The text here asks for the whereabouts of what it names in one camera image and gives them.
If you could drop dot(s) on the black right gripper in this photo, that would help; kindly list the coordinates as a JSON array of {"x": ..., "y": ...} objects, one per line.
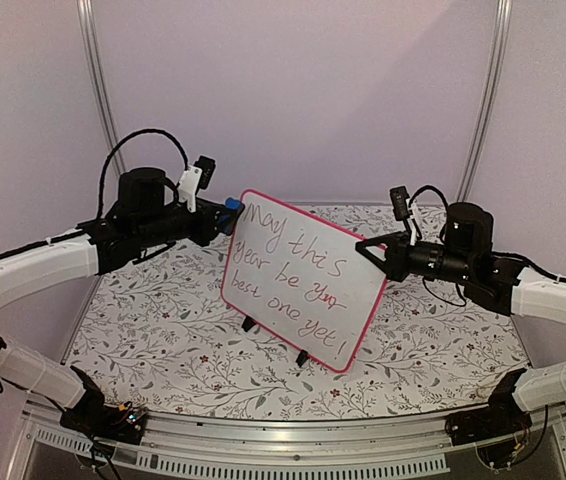
[{"x": 396, "y": 253}]

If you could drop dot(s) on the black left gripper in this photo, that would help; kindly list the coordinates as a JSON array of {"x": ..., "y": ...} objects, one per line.
[{"x": 207, "y": 231}]

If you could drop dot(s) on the blue whiteboard eraser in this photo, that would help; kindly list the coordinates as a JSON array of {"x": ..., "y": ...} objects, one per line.
[{"x": 234, "y": 205}]

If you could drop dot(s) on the pink framed whiteboard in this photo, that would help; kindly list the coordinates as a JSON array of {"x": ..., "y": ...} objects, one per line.
[{"x": 300, "y": 278}]

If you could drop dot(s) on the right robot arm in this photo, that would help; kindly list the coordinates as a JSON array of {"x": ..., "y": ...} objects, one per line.
[{"x": 539, "y": 294}]

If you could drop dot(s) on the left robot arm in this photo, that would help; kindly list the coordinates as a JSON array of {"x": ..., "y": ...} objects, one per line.
[{"x": 76, "y": 254}]

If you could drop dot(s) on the black stand foot left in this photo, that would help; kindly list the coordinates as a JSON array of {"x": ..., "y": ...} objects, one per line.
[{"x": 248, "y": 324}]

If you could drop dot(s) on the floral table mat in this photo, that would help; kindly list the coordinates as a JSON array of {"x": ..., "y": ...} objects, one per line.
[{"x": 159, "y": 334}]

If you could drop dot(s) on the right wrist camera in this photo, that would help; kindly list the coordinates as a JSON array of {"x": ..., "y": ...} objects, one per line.
[{"x": 406, "y": 211}]

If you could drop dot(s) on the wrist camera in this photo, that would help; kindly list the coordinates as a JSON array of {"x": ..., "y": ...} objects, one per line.
[
  {"x": 406, "y": 211},
  {"x": 194, "y": 179}
]

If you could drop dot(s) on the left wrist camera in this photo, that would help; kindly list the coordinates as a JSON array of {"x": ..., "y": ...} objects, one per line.
[{"x": 194, "y": 179}]

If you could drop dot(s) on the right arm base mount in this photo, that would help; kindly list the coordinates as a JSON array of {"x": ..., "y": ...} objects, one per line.
[{"x": 498, "y": 434}]

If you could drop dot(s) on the front aluminium rail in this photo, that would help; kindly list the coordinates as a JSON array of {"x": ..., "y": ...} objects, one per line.
[{"x": 184, "y": 447}]

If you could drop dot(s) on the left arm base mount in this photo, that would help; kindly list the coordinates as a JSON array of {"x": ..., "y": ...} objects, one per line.
[{"x": 91, "y": 416}]

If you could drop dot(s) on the left aluminium frame post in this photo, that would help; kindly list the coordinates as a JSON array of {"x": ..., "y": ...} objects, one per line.
[{"x": 89, "y": 34}]

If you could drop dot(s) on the aluminium frame post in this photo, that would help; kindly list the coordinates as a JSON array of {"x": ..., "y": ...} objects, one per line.
[
  {"x": 89, "y": 34},
  {"x": 495, "y": 67}
]

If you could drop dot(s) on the right aluminium frame post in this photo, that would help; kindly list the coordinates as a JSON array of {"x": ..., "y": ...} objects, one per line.
[{"x": 495, "y": 67}]

